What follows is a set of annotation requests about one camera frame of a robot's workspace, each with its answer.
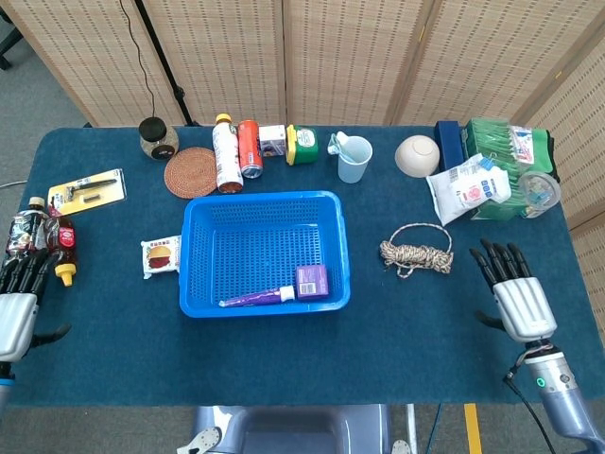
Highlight razor on yellow card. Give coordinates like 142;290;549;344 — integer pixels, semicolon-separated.
46;167;128;218

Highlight small purple box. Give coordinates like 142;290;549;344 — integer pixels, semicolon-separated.
294;264;330;301

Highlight navy blue box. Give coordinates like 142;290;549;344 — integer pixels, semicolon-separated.
435;120;465;174

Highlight small white purple carton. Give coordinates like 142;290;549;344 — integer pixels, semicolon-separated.
257;124;288;158

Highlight light blue toothbrush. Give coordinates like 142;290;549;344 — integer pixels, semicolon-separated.
327;131;360;160

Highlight yellow green container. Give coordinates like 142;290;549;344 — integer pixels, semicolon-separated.
285;124;320;166

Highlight burger print snack packet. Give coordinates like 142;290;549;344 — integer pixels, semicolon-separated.
140;235;182;280

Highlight beige bowl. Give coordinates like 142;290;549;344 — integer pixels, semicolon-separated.
394;134;442;179

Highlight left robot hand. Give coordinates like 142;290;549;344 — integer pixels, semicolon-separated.
0;250;72;363

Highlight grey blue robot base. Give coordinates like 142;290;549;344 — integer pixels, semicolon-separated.
177;404;412;454

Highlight black stand pole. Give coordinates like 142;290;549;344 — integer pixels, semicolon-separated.
134;0;202;128

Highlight blue perforated plastic basket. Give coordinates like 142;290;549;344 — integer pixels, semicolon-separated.
179;190;352;319

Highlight red bottle yellow cap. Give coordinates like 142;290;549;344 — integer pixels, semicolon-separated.
46;207;78;288

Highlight light blue plastic cup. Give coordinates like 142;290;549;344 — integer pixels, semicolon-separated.
337;135;374;185

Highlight glass jar black lid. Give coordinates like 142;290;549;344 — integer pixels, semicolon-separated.
138;116;180;163

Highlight thin black hanging cable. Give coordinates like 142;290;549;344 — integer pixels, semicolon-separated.
118;0;160;119

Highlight braided rope bundle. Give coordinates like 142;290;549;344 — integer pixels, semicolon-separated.
379;222;456;280

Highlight green tissue pack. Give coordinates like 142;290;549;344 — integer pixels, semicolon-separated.
460;116;562;222

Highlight dark blue tablecloth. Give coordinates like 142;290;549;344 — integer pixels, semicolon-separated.
7;125;605;408

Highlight purple toothpaste tube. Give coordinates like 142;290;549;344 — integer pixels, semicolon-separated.
218;285;297;308

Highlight orange drink can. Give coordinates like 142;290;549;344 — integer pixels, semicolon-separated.
236;119;265;180

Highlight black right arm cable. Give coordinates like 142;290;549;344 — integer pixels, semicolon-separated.
503;352;560;454

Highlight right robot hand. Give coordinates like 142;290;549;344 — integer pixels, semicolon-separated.
469;238;559;342

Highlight white printed bag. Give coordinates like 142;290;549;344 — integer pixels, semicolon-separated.
425;153;513;227

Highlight clear round tape container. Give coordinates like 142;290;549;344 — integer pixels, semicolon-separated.
516;170;562;219

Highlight round woven coaster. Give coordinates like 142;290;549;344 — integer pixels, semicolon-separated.
163;147;219;200

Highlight dark cola bottle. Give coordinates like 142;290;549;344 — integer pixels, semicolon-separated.
4;196;52;266

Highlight red white small packet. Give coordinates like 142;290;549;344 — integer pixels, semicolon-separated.
508;124;535;165

